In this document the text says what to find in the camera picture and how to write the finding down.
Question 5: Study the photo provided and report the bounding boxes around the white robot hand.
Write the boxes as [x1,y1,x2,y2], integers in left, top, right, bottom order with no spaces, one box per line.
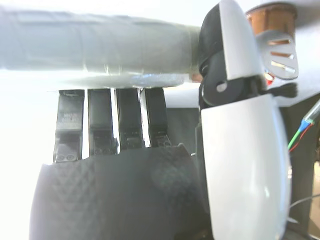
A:
[28,0,299,240]

